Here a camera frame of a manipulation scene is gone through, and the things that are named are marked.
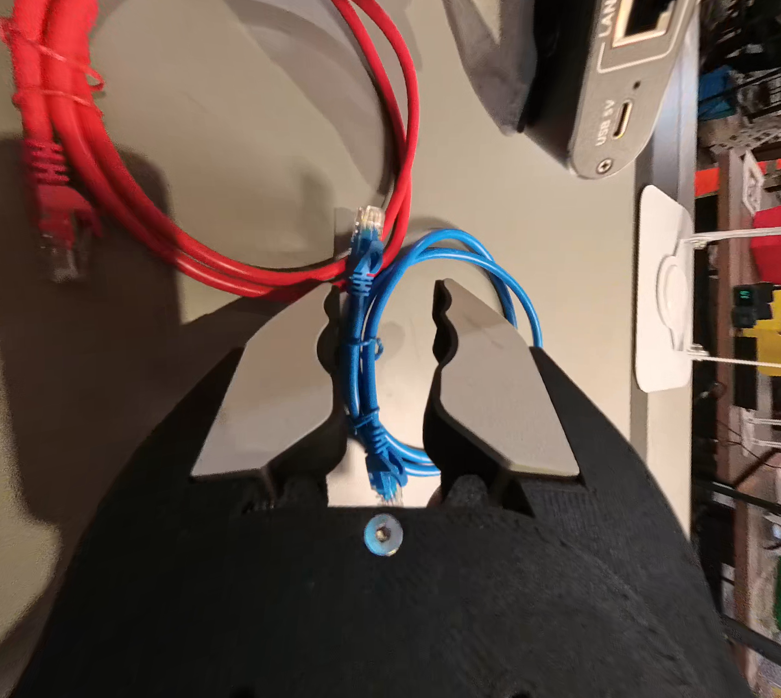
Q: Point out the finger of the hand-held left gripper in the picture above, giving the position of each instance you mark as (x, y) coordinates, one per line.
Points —
(482, 9)

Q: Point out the red plastic box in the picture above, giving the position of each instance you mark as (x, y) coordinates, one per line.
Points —
(766, 247)

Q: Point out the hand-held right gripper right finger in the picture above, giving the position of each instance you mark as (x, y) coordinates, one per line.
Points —
(500, 399)

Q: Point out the white base sign stand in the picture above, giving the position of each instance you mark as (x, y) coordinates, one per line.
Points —
(659, 283)

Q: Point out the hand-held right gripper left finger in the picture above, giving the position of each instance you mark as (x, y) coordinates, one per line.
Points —
(262, 405)

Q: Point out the blue storage crate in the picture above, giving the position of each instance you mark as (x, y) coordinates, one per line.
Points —
(714, 94)

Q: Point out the yellow and black device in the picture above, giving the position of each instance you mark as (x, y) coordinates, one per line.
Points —
(762, 338)

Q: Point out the black network switch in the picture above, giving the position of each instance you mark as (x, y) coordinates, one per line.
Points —
(610, 100)

